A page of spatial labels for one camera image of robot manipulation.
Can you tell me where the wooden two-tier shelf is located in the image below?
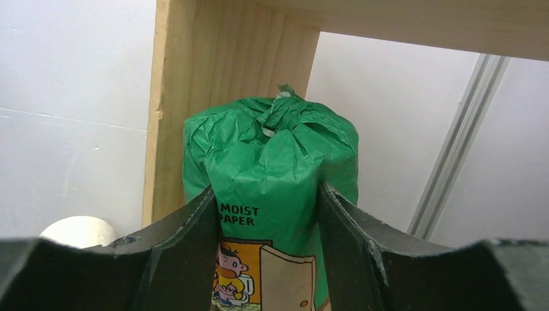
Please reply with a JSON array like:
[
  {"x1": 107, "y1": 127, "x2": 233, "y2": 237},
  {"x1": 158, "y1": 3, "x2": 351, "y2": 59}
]
[{"x1": 142, "y1": 1, "x2": 548, "y2": 226}]

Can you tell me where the white roll near wall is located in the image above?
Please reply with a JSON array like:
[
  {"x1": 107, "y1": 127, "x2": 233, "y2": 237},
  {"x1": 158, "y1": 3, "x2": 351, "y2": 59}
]
[{"x1": 39, "y1": 216, "x2": 117, "y2": 249}]

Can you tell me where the green paper roll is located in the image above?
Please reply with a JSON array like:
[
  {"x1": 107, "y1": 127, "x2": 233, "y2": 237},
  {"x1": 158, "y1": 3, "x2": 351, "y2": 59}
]
[{"x1": 182, "y1": 85, "x2": 359, "y2": 310}]

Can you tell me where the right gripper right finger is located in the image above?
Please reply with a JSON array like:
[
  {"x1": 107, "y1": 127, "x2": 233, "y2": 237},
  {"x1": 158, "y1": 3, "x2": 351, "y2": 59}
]
[{"x1": 317, "y1": 184, "x2": 548, "y2": 310}]

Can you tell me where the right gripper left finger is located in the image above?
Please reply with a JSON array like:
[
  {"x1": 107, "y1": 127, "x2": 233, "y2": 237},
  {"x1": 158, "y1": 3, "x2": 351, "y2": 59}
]
[{"x1": 1, "y1": 188, "x2": 219, "y2": 310}]

